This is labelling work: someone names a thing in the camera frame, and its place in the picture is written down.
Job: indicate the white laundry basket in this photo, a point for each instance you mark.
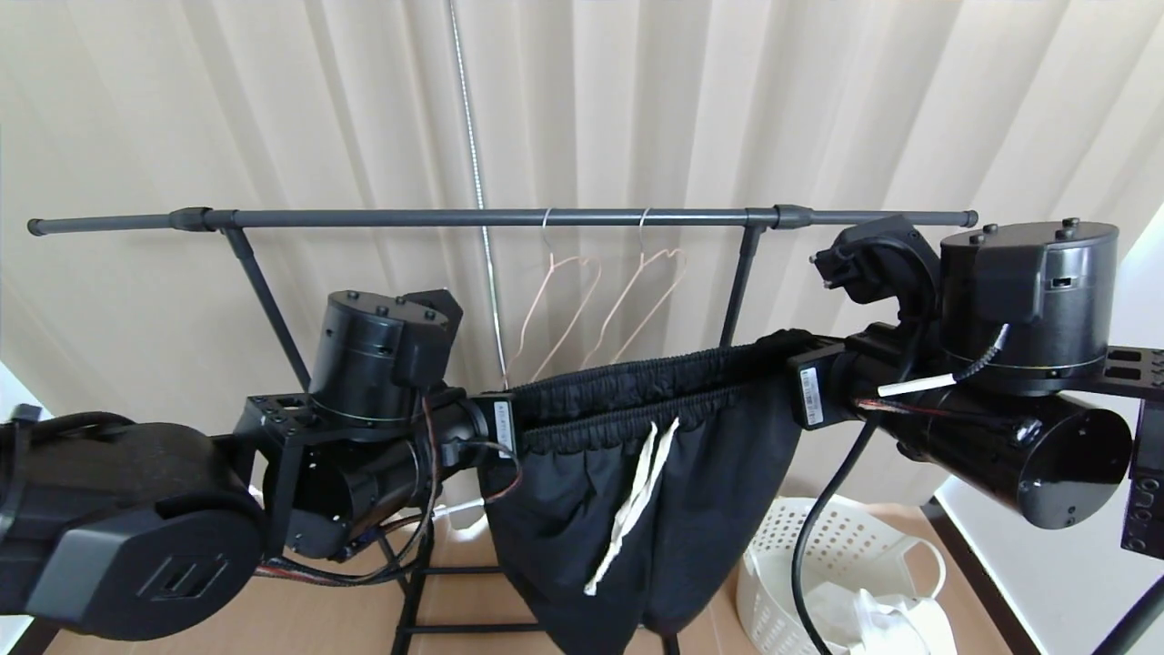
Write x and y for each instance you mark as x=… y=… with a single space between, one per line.
x=809 y=537

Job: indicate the black clothes rack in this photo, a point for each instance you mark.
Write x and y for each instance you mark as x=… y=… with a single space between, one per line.
x=364 y=217

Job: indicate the white garment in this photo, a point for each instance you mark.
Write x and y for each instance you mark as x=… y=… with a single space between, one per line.
x=891 y=628

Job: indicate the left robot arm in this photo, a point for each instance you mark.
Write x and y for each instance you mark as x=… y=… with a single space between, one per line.
x=136 y=509

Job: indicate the black shorts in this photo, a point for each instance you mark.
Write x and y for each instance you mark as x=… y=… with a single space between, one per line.
x=564 y=509

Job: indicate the beige curtain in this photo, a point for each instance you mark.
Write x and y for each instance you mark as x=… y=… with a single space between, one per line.
x=273 y=109

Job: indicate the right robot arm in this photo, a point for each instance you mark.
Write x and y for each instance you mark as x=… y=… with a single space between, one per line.
x=1028 y=300

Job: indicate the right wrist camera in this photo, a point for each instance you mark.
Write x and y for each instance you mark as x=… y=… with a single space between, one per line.
x=873 y=255

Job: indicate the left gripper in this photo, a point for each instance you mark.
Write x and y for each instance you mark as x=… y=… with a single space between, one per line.
x=502 y=428

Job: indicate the pink clothes hanger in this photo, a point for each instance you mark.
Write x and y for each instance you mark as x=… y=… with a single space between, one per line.
x=545 y=238
x=642 y=236

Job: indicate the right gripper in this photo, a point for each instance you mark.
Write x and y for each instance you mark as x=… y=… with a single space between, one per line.
x=837 y=391

